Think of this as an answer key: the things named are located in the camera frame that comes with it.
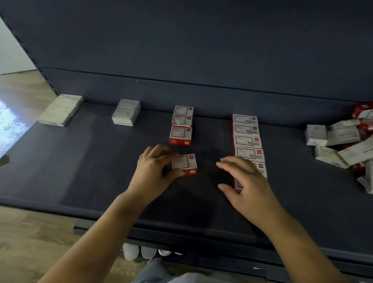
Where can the person's right hand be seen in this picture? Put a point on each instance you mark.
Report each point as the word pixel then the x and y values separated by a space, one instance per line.
pixel 256 196

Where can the person's left forearm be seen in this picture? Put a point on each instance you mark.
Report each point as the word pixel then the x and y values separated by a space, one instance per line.
pixel 93 242

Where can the grey slipper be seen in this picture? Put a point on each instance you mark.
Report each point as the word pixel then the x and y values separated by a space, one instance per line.
pixel 148 252
pixel 130 251

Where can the person's left hand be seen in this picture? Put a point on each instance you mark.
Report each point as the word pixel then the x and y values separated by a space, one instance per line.
pixel 149 178

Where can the pink slipper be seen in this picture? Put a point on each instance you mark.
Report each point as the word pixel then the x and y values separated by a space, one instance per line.
pixel 165 252

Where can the person's right forearm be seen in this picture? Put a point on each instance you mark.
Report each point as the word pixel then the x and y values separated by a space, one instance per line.
pixel 315 263

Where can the pile of red white boxes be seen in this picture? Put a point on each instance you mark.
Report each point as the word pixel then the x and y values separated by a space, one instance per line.
pixel 358 152

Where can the dark metal shelf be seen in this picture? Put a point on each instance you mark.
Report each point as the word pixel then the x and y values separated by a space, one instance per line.
pixel 181 37

